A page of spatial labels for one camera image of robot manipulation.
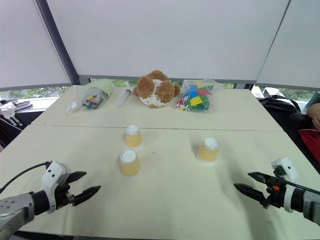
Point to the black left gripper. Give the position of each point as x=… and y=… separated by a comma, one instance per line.
x=62, y=195

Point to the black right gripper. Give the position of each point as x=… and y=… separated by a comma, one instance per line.
x=275, y=193

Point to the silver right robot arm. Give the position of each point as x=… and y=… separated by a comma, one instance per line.
x=306, y=200

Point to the yellow paper cup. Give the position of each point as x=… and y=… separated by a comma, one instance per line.
x=133, y=137
x=130, y=165
x=208, y=151

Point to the black backpack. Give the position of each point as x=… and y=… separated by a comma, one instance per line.
x=282, y=110

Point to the person in red clothing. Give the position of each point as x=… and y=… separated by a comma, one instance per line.
x=313, y=125

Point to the plastic bag with green sleeve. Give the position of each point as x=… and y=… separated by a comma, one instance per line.
x=91, y=96

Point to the clear plastic syringe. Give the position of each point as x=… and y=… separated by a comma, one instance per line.
x=123, y=98

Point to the bag of colourful blocks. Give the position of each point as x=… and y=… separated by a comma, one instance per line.
x=196, y=96

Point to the brown teddy bear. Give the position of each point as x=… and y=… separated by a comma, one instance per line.
x=156, y=88

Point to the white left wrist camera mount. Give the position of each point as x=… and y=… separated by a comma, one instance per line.
x=53, y=176

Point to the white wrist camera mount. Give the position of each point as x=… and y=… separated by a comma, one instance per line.
x=53, y=176
x=286, y=171

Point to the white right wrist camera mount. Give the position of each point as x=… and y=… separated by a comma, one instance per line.
x=286, y=171

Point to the dark window frame post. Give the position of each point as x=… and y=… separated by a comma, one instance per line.
x=58, y=42

